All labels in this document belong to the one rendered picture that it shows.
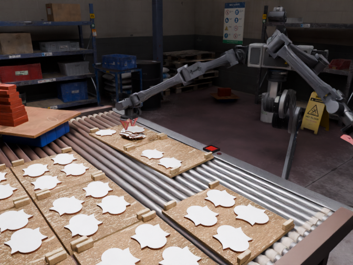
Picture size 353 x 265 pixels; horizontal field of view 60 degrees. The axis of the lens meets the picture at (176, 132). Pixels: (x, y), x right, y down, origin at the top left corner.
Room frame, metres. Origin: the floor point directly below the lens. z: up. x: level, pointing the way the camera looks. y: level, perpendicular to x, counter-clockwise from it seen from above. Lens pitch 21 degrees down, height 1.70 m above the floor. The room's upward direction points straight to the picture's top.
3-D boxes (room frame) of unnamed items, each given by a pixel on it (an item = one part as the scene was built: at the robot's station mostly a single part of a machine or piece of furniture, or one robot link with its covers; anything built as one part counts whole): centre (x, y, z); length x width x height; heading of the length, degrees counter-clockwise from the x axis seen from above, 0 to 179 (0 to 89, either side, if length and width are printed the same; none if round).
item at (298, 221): (1.74, 0.07, 0.90); 1.95 x 0.05 x 0.05; 40
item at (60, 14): (5.90, 2.05, 1.74); 0.50 x 0.38 x 0.32; 129
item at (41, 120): (1.97, 1.01, 1.03); 0.50 x 0.50 x 0.02; 75
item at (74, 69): (5.94, 1.99, 0.76); 0.50 x 0.36 x 0.24; 135
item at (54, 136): (1.94, 0.95, 0.97); 0.31 x 0.31 x 0.10; 75
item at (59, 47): (5.80, 2.16, 1.16); 0.60 x 0.40 x 0.15; 132
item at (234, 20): (7.51, -1.29, 1.55); 0.61 x 0.02 x 0.91; 39
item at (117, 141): (1.95, 0.34, 0.93); 0.41 x 0.35 x 0.02; 45
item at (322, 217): (1.80, -0.01, 0.90); 1.95 x 0.05 x 0.05; 40
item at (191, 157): (1.65, 0.05, 0.93); 0.41 x 0.35 x 0.02; 44
